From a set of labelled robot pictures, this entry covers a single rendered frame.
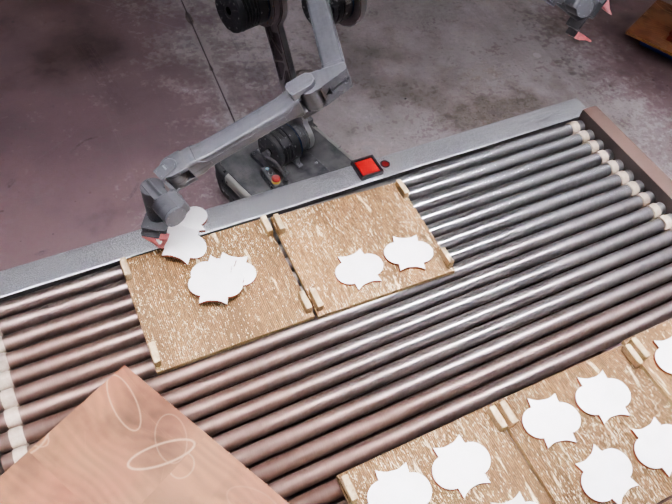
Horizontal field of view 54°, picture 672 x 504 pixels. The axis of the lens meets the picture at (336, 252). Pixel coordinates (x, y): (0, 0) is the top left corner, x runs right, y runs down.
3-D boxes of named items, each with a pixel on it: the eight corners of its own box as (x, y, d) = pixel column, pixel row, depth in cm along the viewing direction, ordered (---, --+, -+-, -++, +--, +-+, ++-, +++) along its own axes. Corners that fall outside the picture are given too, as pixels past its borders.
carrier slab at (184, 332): (120, 264, 175) (119, 260, 174) (264, 221, 188) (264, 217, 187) (157, 375, 157) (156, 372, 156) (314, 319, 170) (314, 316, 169)
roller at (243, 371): (5, 458, 147) (-2, 451, 143) (652, 207, 210) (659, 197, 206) (9, 478, 145) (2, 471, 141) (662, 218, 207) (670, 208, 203)
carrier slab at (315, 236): (270, 220, 188) (270, 217, 187) (397, 184, 200) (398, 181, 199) (318, 319, 170) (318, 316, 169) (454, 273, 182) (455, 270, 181)
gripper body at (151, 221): (177, 204, 171) (173, 185, 165) (167, 235, 165) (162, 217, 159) (152, 201, 171) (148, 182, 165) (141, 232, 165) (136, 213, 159)
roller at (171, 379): (1, 438, 150) (-6, 430, 146) (641, 196, 212) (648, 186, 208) (5, 458, 147) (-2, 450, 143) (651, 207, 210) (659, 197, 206)
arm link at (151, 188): (155, 171, 160) (134, 182, 157) (171, 188, 157) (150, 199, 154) (159, 189, 165) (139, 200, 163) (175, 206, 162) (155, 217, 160)
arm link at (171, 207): (185, 171, 166) (169, 155, 158) (212, 198, 161) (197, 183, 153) (150, 204, 165) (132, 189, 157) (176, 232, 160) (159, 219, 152)
